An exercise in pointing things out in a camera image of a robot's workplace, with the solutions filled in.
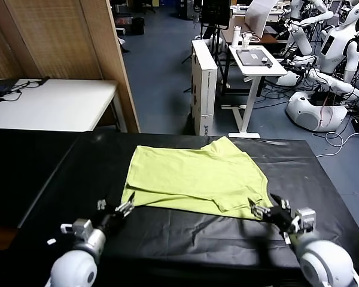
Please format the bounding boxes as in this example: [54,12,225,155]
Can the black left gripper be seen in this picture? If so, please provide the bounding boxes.
[94,191,136,237]

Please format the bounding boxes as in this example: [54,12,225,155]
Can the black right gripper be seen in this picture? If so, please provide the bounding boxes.
[247,193,297,234]

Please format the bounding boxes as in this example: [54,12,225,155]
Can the lime green t-shirt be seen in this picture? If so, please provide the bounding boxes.
[121,136,275,221]

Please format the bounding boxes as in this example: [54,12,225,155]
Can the glossy black table cover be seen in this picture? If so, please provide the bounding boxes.
[10,133,359,287]

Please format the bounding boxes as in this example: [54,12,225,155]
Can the matte black table cover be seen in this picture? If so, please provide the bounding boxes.
[0,127,78,230]

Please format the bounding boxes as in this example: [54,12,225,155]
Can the white rectangular table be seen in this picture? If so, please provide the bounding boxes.
[0,78,128,133]

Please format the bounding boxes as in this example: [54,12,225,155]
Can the white standing desk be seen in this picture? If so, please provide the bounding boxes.
[221,45,288,139]

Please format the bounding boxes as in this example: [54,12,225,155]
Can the tall white cardboard box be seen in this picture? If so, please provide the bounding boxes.
[190,39,218,137]

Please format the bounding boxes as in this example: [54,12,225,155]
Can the grey closed laptop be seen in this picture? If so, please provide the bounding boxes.
[236,49,272,66]

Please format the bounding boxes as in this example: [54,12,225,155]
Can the dark flat laptop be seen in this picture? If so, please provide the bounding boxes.
[0,79,16,94]

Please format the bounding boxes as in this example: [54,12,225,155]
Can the large white humanoid robot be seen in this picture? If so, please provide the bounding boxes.
[285,0,359,132]

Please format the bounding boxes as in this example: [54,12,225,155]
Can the white cup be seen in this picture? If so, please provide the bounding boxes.
[241,32,254,48]

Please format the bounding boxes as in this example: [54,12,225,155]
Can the small white humanoid robot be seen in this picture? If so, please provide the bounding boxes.
[285,0,334,57]

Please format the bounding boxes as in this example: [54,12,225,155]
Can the white water bottle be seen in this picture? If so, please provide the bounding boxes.
[230,26,242,48]

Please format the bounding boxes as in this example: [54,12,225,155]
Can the wooden bamboo partition screen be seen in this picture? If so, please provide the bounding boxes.
[0,0,141,134]

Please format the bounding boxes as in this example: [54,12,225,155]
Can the black waste bin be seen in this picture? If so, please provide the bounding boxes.
[130,17,145,36]

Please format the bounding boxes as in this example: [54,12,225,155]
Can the white curved sheet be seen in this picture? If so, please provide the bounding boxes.
[245,0,278,38]

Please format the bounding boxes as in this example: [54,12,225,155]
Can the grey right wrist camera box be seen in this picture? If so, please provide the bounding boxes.
[290,208,317,234]

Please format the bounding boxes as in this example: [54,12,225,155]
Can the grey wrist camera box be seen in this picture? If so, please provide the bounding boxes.
[290,208,317,234]
[60,218,94,240]

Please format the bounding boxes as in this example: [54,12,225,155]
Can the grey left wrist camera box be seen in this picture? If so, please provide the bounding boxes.
[60,218,94,240]

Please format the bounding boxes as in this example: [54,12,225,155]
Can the white floor cable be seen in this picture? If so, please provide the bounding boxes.
[315,129,359,158]

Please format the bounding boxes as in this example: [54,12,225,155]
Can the tangled black floor cables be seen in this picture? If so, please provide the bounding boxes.
[257,79,291,106]

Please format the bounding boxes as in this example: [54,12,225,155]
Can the black cables with adapter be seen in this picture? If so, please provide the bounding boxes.
[0,77,50,104]

